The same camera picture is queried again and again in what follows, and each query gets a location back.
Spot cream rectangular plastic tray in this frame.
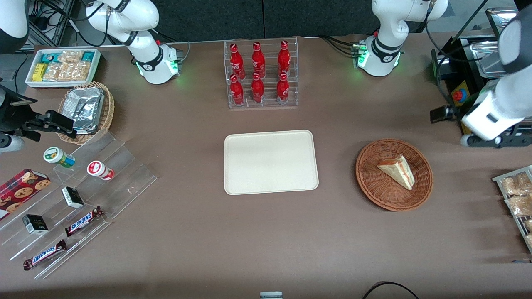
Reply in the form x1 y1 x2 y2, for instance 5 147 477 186
224 130 319 196

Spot black arm base cables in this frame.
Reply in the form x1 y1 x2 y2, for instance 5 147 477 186
154 28 191 64
319 35 363 57

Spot silver foil packet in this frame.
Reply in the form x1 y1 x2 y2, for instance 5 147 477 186
66 87 105 123
71 118 101 135

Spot clear acrylic bottle rack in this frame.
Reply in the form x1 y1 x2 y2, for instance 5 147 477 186
224 37 299 110

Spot clear bag of crackers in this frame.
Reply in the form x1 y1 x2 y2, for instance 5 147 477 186
62 61 91 82
43 62 68 82
58 50 84 65

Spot black left arm base cables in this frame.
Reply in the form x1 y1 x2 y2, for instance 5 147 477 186
319 35 363 57

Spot red cola bottle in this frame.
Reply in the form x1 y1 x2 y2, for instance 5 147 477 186
251 73 265 103
276 72 291 105
230 74 245 105
251 42 266 79
230 43 245 80
277 40 291 78

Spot black right arm base cables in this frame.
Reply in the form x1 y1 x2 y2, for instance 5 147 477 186
154 28 191 64

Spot triangular wrapped sandwich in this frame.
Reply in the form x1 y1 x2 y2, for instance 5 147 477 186
377 154 415 191

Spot light wicker basket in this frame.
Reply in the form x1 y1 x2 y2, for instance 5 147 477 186
58 81 115 145

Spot Snickers chocolate bar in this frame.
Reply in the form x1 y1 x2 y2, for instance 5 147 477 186
23 239 68 272
64 206 105 238

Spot black metal appliance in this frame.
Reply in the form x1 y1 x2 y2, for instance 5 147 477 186
430 7 532 148

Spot red lid yogurt cup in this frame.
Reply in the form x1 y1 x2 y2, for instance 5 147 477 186
87 160 115 181

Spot white rectangular snack bin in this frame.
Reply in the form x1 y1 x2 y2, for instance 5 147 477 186
25 48 102 89

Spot green lid yogurt cup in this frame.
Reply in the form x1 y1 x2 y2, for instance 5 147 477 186
43 147 76 169

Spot aluminium frame profile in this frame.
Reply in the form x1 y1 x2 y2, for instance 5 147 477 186
25 0 77 47

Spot red plaid cookie box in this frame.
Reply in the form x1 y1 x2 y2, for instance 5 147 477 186
0 168 52 221

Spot clear acrylic stepped stand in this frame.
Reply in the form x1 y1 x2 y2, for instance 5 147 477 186
0 132 158 280

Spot small black carton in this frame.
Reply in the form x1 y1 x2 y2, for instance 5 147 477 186
22 214 49 236
61 186 85 209

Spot grey metal snack tray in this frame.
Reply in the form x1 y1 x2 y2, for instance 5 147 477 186
492 165 532 254

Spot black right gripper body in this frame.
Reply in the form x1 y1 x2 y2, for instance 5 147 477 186
0 85 39 135

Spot black looped cable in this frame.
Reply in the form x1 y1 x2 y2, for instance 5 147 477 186
362 281 421 299

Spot round dark wicker basket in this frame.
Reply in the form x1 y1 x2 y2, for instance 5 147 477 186
355 138 433 212

